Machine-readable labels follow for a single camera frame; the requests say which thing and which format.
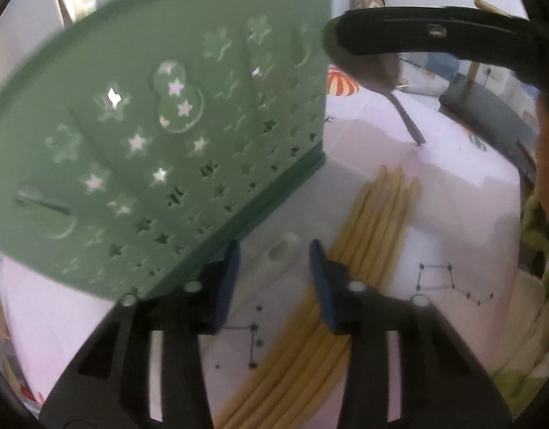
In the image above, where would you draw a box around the bamboo chopstick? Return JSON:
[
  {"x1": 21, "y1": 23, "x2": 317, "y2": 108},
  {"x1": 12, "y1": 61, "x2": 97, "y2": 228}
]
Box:
[
  {"x1": 220, "y1": 167, "x2": 405, "y2": 429},
  {"x1": 237, "y1": 173, "x2": 414, "y2": 429},
  {"x1": 213, "y1": 164, "x2": 389, "y2": 429},
  {"x1": 256, "y1": 177, "x2": 422, "y2": 429}
]

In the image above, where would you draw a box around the metal spoon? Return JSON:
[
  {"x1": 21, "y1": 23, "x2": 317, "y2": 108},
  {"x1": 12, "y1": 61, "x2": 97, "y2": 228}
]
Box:
[{"x1": 321, "y1": 16, "x2": 428, "y2": 146}]

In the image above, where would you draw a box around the green fuzzy sleeve forearm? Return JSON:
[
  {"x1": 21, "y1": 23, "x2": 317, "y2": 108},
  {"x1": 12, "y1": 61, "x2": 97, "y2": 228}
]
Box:
[{"x1": 488, "y1": 193, "x2": 549, "y2": 419}]

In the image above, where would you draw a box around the white plastic spoon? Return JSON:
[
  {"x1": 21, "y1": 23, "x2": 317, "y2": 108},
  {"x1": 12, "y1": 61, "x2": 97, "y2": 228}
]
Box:
[{"x1": 229, "y1": 232, "x2": 300, "y2": 318}]

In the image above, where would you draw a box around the green plastic utensil basket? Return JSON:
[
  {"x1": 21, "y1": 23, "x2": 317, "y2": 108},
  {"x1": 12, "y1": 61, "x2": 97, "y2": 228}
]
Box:
[{"x1": 0, "y1": 0, "x2": 331, "y2": 300}]

